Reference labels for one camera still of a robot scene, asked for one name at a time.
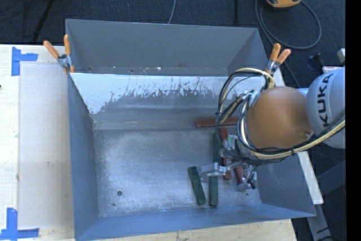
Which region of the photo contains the grey metal bin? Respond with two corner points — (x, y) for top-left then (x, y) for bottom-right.
(64, 19), (317, 241)

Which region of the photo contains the red-brown flat block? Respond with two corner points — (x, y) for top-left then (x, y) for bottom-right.
(233, 166), (244, 186)
(220, 128), (232, 181)
(195, 117), (239, 129)

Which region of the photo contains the black cylinder on white bracket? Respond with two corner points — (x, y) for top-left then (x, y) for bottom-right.
(238, 170), (258, 192)

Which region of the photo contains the dark green flat block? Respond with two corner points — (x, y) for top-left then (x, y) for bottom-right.
(212, 132), (223, 164)
(188, 166), (207, 206)
(208, 176), (219, 207)

